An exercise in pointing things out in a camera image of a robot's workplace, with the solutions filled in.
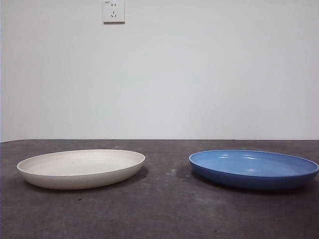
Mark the white round plate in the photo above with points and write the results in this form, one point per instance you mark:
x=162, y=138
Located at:
x=79, y=166

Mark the white wall power socket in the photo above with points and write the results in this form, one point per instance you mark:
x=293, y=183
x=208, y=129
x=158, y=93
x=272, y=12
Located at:
x=114, y=12

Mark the blue round plate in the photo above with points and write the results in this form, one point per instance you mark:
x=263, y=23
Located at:
x=249, y=165

